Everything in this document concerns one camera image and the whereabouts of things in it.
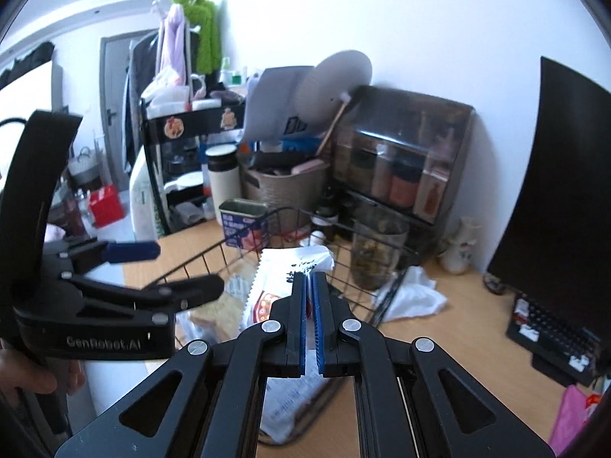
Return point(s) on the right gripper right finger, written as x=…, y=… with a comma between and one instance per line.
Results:
x=347, y=347

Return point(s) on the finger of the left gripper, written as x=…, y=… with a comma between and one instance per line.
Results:
x=172, y=296
x=83, y=255

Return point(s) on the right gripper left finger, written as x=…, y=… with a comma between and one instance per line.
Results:
x=272, y=349

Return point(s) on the white wafer snack packet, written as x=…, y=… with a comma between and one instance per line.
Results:
x=280, y=293

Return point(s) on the bagged sliced bread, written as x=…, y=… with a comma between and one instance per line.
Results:
x=217, y=321

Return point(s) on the person's left hand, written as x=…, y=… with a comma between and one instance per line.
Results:
x=17, y=372

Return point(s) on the crumpled white tissue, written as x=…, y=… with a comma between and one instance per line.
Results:
x=416, y=297

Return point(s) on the blue tin box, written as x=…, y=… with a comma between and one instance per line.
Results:
x=245, y=224

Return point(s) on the glass jar with herbs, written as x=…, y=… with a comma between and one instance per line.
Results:
x=379, y=236

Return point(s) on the white thermos black lid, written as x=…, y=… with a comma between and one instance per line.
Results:
x=224, y=175

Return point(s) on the black shelf rack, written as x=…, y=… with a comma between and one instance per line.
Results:
x=174, y=136

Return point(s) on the white ceramic vase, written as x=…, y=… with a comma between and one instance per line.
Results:
x=458, y=248

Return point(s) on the brown woven basket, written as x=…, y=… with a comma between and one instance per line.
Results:
x=291, y=199

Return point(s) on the brown cosmetics cabinet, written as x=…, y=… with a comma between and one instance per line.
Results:
x=402, y=153

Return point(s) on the black mechanical keyboard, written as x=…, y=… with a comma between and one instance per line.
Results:
x=566, y=354

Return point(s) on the black curved monitor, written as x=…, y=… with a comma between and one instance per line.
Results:
x=556, y=246

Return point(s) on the pink desk mat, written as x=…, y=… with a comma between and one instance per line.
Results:
x=574, y=410

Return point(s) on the white round fan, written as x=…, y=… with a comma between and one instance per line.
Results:
x=330, y=84

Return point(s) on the green hanging towel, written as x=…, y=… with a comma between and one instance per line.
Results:
x=203, y=14

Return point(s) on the black wire basket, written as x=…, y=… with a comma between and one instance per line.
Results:
x=367, y=306

